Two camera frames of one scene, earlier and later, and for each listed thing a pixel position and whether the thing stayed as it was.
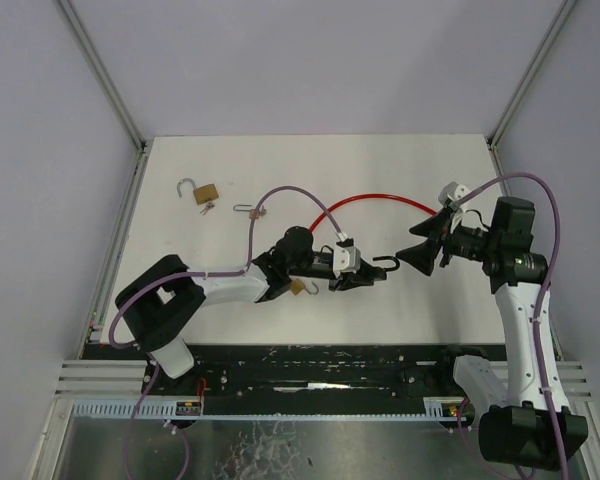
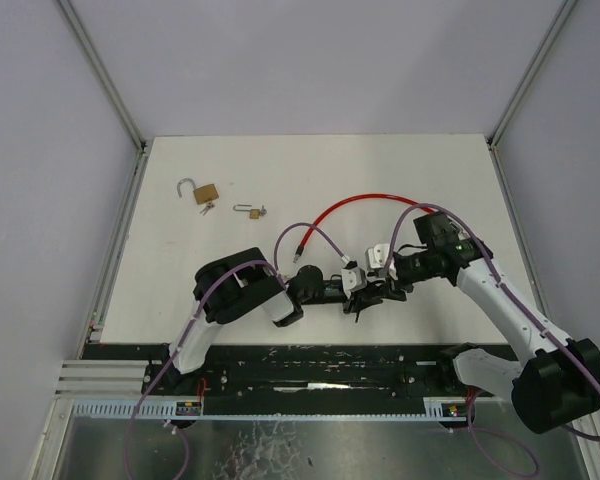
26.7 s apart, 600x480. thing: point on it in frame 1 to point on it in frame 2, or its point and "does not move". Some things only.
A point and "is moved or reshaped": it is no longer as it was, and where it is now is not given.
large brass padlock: x=203 y=194 does not move
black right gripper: x=443 y=240 to x=391 y=286
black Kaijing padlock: x=379 y=273 is moved or reshaped
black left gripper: x=347 y=275 to x=353 y=301
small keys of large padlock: x=208 y=206 does not move
